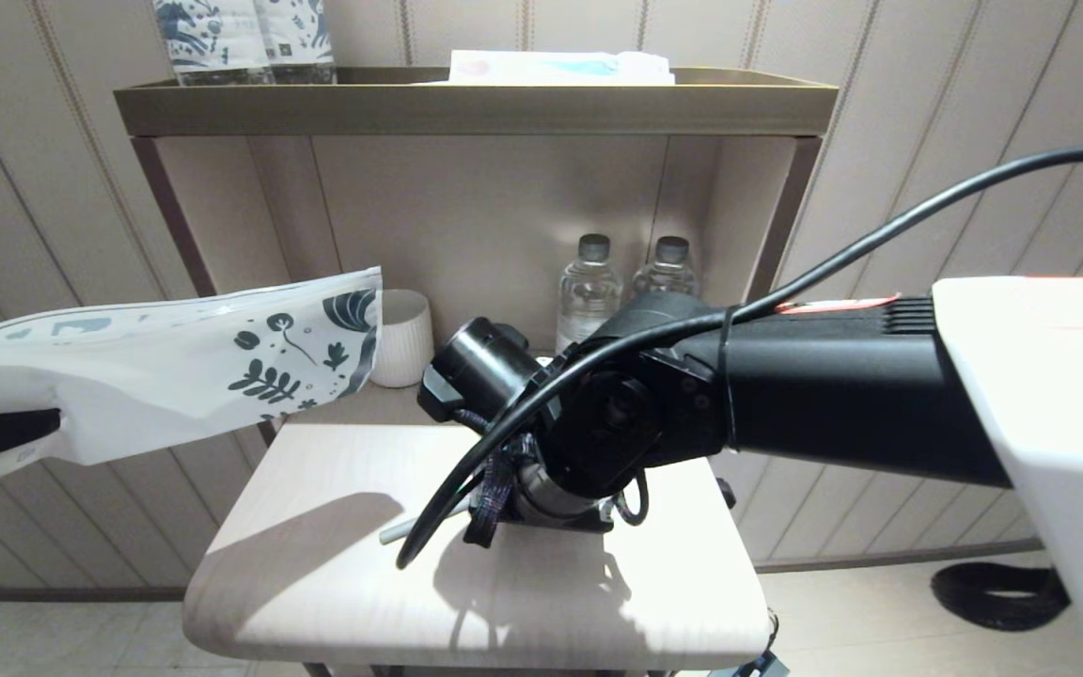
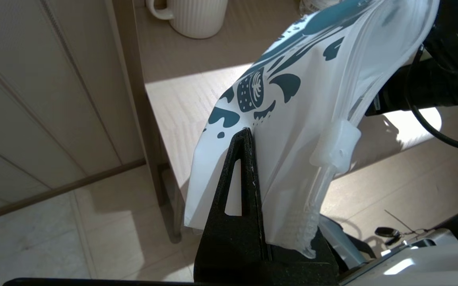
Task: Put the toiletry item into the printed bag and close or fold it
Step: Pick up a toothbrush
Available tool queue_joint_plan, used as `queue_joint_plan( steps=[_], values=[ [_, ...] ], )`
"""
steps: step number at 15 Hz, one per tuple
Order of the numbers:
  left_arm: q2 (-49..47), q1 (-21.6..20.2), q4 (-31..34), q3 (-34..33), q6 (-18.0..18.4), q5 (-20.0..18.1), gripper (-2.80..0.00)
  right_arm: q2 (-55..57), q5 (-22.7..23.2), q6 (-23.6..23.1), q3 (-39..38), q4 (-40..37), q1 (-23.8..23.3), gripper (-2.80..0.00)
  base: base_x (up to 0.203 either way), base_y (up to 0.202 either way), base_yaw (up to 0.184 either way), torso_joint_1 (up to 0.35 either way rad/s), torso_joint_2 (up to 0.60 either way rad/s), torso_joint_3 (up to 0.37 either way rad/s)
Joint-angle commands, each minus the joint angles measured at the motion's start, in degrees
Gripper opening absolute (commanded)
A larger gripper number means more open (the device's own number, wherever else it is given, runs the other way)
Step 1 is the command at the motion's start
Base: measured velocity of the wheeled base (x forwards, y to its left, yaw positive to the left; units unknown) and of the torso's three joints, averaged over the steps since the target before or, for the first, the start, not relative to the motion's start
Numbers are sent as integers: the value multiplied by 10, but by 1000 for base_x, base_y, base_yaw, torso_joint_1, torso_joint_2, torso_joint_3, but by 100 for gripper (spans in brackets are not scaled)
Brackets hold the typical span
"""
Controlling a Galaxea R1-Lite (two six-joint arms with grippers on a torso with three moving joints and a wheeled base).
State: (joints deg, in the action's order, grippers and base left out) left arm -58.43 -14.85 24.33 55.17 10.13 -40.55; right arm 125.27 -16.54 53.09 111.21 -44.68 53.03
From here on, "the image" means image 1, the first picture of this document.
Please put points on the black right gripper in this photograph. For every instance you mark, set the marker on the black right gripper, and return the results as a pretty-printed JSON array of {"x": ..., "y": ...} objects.
[{"x": 551, "y": 508}]

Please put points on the white floral zip pouch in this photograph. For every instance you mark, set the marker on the white floral zip pouch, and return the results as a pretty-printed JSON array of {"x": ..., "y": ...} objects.
[{"x": 128, "y": 376}]

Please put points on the grey toothbrush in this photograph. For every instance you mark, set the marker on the grey toothbrush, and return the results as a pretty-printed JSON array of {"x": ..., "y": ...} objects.
[{"x": 396, "y": 534}]

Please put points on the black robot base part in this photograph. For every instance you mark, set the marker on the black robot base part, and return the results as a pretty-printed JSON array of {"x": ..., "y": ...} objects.
[{"x": 756, "y": 666}]

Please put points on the black cabinet knob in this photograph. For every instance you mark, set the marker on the black cabinet knob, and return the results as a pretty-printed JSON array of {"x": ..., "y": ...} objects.
[{"x": 724, "y": 491}]

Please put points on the clear plastic water bottle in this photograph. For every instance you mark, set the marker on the clear plastic water bottle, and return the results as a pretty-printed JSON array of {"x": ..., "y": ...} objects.
[
  {"x": 588, "y": 291},
  {"x": 668, "y": 268}
]

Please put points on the white ribbed mug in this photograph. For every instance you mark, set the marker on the white ribbed mug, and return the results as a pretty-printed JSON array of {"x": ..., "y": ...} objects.
[{"x": 405, "y": 338}]

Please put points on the beige wooden shelf cabinet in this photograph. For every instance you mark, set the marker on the beige wooden shelf cabinet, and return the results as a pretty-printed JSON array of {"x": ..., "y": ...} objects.
[{"x": 485, "y": 108}]

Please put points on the white blue tissue pack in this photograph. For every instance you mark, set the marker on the white blue tissue pack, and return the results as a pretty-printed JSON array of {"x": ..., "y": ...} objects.
[{"x": 551, "y": 68}]

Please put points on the white blue patterned pouch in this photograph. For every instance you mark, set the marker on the white blue patterned pouch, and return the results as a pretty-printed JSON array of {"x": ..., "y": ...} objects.
[
  {"x": 212, "y": 42},
  {"x": 300, "y": 38}
]

